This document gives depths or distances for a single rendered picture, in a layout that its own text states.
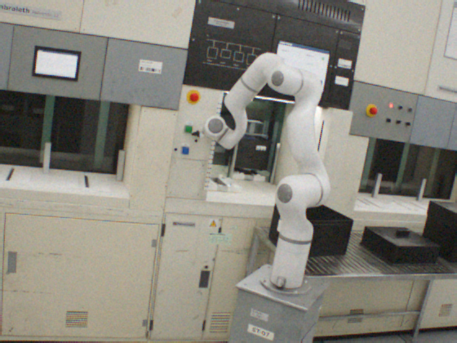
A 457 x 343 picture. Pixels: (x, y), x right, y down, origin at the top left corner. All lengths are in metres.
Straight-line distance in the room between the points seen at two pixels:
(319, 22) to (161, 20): 0.78
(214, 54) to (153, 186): 0.67
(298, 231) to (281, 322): 0.33
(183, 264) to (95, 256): 0.44
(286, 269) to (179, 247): 0.79
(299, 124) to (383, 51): 1.10
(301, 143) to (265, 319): 0.64
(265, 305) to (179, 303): 0.88
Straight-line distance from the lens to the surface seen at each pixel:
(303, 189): 1.66
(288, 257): 1.77
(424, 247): 2.44
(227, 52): 2.30
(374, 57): 2.68
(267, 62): 1.83
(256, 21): 2.35
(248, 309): 1.81
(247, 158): 2.96
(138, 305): 2.53
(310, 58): 2.47
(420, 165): 3.57
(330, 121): 2.51
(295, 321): 1.76
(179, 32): 2.25
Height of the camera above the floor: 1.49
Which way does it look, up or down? 11 degrees down
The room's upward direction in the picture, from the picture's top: 10 degrees clockwise
